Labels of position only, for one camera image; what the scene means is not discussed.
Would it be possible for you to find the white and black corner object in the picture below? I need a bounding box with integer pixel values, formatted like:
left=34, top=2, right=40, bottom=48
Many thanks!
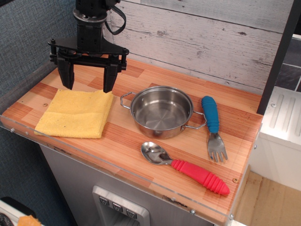
left=0, top=197, right=36, bottom=226

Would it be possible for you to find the small stainless steel pot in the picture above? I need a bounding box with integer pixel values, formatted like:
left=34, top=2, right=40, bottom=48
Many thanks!
left=120, top=86, right=207, bottom=139

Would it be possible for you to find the grey toy fridge dispenser panel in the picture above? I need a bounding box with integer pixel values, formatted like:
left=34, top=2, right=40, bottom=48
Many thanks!
left=92, top=186, right=151, bottom=226

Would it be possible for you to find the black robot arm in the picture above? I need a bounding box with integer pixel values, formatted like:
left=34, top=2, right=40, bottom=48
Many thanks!
left=48, top=0, right=129, bottom=93

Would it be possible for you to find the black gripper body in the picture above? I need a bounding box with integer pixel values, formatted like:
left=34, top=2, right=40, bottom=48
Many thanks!
left=48, top=20, right=129, bottom=73

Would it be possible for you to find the dark vertical post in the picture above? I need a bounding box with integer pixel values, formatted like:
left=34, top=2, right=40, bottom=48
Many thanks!
left=256, top=0, right=301, bottom=115

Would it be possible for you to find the clear acrylic table edge guard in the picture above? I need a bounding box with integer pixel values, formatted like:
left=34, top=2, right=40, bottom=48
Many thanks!
left=1, top=113, right=262, bottom=226

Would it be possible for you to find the fork with blue handle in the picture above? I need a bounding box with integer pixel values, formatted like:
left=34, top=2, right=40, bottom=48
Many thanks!
left=201, top=96, right=228, bottom=162

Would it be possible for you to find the white toy sink unit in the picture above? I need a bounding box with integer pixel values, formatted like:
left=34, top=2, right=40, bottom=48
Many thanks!
left=249, top=87, right=301, bottom=190

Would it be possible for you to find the yellow towel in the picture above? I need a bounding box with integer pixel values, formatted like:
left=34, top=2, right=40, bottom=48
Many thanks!
left=34, top=89, right=114, bottom=138

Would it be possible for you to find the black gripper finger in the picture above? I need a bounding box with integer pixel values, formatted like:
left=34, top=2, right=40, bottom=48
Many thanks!
left=103, top=66, right=117, bottom=93
left=57, top=61, right=74, bottom=90

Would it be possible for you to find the spoon with red handle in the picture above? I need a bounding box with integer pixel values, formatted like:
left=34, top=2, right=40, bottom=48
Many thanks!
left=141, top=142, right=230, bottom=195

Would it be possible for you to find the orange sponge piece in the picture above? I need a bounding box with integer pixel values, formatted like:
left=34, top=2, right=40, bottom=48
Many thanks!
left=17, top=215, right=42, bottom=226

